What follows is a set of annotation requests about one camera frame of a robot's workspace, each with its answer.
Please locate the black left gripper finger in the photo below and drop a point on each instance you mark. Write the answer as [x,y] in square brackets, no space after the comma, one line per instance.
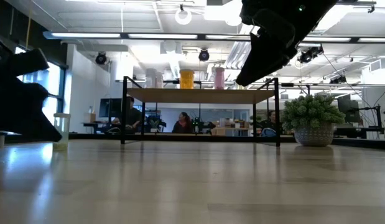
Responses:
[33,115]

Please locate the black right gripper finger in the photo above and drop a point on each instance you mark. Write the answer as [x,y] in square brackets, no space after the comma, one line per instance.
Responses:
[263,62]

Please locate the yellow-green pill vial white cap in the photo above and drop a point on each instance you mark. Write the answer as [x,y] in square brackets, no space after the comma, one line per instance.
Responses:
[66,127]

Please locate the pink pill vial white cap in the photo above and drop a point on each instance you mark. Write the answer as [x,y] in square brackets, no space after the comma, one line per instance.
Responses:
[219,81]

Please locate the orange pill bottle white cap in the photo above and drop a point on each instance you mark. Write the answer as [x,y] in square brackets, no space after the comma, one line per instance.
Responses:
[187,81]

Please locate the black monitor on arm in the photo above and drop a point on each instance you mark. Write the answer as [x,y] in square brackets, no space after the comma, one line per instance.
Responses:
[347,107]

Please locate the person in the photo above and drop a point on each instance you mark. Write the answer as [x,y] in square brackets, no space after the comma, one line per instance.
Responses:
[182,124]
[133,116]
[272,115]

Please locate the brown cardboard box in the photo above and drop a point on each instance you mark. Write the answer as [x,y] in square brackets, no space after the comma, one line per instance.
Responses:
[90,118]
[217,132]

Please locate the black ceiling spotlight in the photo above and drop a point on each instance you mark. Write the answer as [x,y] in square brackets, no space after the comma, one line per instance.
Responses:
[204,55]
[101,58]

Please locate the green succulent in grey pot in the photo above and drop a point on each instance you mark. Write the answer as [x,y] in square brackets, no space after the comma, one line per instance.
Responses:
[313,112]

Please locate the blue office chair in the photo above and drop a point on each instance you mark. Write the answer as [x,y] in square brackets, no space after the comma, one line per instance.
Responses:
[269,133]

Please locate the black computer monitor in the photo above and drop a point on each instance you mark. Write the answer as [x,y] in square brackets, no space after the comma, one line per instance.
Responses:
[109,107]

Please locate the black machine green lights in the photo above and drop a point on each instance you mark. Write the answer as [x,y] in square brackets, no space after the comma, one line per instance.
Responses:
[201,126]

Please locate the black desk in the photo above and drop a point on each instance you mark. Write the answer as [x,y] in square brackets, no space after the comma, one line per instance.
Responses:
[360,132]

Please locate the small potted plant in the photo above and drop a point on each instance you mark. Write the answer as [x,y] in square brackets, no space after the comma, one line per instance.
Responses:
[154,126]

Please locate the window with dark frame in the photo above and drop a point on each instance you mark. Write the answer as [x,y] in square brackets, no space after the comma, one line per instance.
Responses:
[55,84]

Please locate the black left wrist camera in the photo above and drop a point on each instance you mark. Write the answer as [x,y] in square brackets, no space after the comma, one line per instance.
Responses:
[29,62]

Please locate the black ceiling camera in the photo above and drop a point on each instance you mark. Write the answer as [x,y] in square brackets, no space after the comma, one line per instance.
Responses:
[310,55]

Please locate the black aluminium table frame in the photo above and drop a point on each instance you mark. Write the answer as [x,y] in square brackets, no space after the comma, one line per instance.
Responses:
[78,137]

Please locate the wooden shelf black frame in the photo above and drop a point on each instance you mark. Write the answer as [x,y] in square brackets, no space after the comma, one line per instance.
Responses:
[211,97]

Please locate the long ceiling light rail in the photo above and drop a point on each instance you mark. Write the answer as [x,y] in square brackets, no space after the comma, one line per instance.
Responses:
[161,36]

